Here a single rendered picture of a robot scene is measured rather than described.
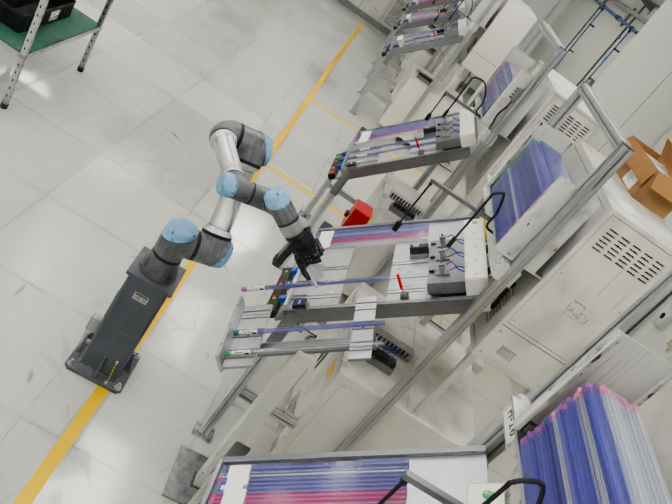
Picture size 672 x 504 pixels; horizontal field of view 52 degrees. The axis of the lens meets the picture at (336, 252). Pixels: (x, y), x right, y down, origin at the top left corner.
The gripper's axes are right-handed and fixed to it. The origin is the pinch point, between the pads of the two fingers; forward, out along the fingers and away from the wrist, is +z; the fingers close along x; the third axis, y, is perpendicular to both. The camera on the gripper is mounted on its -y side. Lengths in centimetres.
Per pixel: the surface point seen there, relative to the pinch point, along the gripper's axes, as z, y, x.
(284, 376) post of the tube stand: 22.6, -19.7, -14.7
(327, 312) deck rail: 21.0, -6.5, 13.8
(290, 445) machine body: 76, -48, 11
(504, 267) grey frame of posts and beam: 21, 59, 8
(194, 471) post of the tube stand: 59, -78, -10
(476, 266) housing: 26, 49, 22
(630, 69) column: 91, 166, 325
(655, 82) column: 105, 179, 320
